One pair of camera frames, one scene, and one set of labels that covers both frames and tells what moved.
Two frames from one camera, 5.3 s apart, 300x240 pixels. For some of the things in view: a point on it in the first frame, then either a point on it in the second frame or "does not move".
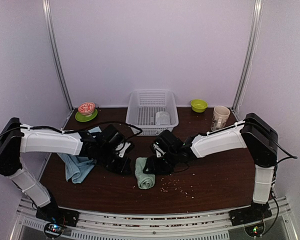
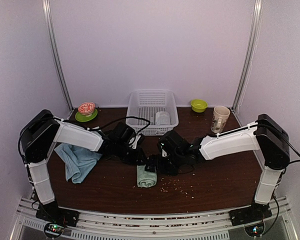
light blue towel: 76,167 does not move
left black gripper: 120,169 → 138,157
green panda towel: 144,180 does not move
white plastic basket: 152,111 does not move
